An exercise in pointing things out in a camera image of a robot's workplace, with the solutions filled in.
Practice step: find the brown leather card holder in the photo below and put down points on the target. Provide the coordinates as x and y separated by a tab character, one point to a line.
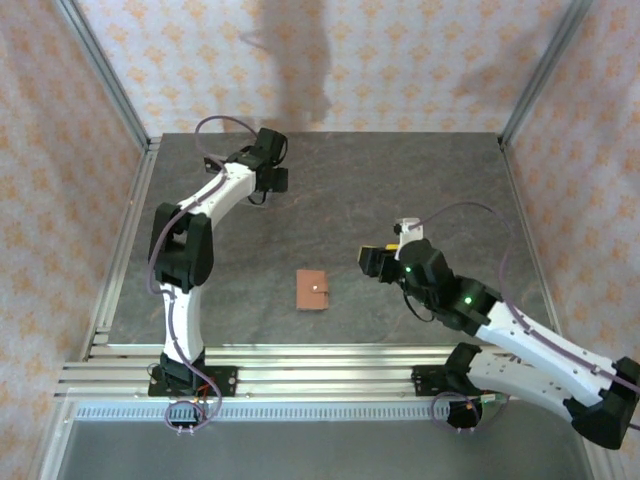
312	291

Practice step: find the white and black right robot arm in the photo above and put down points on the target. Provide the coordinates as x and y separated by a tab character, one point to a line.
525	340

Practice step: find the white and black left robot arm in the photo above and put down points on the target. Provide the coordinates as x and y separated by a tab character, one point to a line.
182	320

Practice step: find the aluminium mounting rails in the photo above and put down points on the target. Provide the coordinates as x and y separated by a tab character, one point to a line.
325	375

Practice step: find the patterned backdrop cloth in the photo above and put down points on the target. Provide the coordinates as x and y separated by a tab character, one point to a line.
400	65
40	200
600	150

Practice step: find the grey metal panel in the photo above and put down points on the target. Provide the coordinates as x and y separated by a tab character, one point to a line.
325	450

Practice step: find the aluminium table side rail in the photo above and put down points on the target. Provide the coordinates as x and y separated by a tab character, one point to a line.
125	240
530	235

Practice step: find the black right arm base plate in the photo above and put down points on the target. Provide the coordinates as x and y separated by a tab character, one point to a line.
425	381

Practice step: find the aluminium frame post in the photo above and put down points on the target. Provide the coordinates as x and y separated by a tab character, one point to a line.
107	75
545	70

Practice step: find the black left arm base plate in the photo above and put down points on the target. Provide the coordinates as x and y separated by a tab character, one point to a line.
225	381

